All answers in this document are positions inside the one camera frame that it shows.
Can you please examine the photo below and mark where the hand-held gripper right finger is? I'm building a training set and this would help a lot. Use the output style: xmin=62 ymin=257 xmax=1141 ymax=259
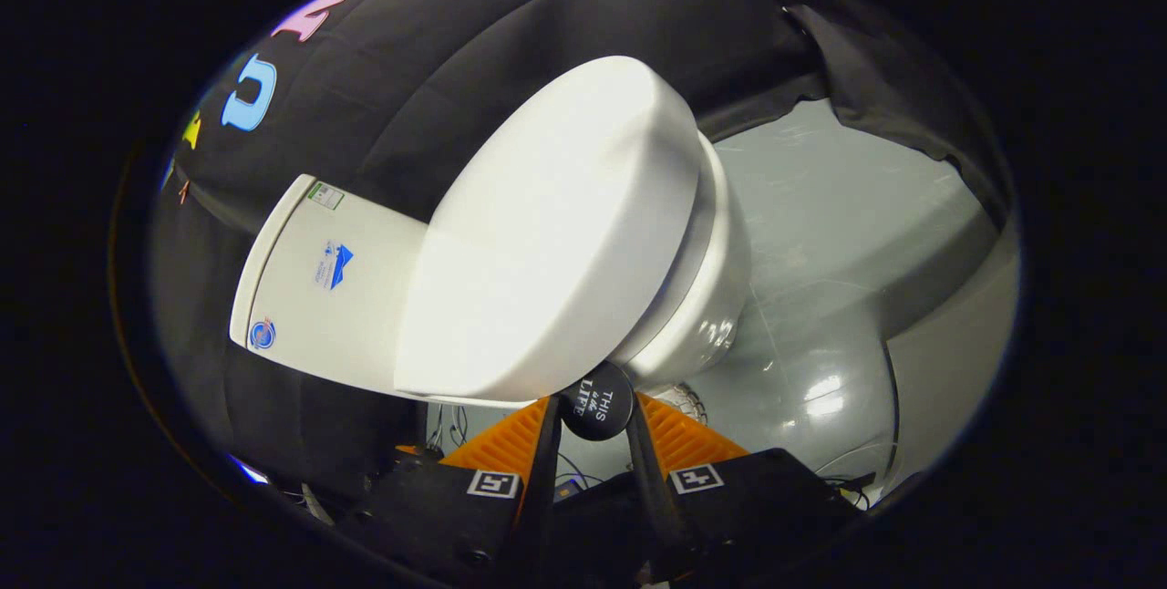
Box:
xmin=625 ymin=393 xmax=862 ymax=585

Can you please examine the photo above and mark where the black round lid handle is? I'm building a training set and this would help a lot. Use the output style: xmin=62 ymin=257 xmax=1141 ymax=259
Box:
xmin=558 ymin=363 xmax=635 ymax=441

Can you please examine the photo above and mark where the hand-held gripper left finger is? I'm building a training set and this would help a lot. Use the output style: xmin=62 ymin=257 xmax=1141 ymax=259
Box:
xmin=360 ymin=395 xmax=562 ymax=589

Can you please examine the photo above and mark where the white toilet lid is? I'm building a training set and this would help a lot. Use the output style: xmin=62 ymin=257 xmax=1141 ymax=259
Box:
xmin=394 ymin=56 xmax=701 ymax=403

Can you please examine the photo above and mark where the white ceramic toilet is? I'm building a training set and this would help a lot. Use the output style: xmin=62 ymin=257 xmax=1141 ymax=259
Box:
xmin=230 ymin=133 xmax=754 ymax=412

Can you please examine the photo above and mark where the black backdrop cloth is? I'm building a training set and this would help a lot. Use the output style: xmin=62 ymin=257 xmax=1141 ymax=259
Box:
xmin=150 ymin=0 xmax=1013 ymax=499

